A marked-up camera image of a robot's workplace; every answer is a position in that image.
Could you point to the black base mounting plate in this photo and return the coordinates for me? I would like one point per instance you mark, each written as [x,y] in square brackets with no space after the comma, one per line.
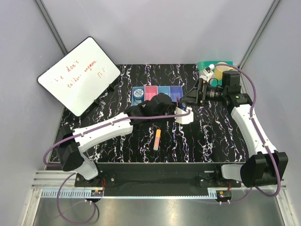
[201,173]

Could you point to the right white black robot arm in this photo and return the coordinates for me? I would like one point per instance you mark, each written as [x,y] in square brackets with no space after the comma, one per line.
[265,165]

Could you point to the light blue bin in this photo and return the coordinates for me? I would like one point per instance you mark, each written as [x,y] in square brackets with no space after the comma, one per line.
[142,87]

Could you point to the black marble pattern mat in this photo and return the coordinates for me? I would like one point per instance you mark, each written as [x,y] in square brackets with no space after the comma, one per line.
[213,135]

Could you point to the green book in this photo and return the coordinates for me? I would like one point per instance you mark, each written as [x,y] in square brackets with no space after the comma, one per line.
[213,82]

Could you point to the sky blue bin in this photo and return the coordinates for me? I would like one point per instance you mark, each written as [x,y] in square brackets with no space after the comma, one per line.
[164,89]

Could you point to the purple bin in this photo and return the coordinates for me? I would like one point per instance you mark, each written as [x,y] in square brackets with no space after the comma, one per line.
[176,93]

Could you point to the orange pink highlighter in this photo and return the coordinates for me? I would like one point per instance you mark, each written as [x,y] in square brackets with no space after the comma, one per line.
[157,139]

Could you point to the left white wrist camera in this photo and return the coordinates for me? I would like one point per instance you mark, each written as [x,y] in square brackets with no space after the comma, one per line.
[184,116]

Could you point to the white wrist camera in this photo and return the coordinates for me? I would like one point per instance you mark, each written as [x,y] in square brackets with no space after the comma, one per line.
[184,116]
[207,71]

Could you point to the blue ink bottle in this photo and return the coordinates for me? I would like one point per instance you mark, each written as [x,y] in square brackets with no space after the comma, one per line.
[138,95]

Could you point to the white dry-erase board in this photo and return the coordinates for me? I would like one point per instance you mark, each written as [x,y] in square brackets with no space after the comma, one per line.
[80,77]

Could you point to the pink bin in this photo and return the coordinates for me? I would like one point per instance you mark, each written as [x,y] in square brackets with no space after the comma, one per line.
[150,92]

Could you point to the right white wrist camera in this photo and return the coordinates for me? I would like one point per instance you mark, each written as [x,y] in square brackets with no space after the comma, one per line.
[207,71]

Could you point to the yellow mug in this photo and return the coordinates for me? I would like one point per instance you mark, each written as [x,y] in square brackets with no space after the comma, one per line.
[220,67]

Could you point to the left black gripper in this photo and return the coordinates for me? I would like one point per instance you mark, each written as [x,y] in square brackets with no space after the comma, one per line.
[173,107]

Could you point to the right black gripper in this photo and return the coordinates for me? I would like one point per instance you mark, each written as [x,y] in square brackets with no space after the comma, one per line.
[192,96]

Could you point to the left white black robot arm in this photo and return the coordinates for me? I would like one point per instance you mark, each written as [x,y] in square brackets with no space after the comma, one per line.
[75,142]

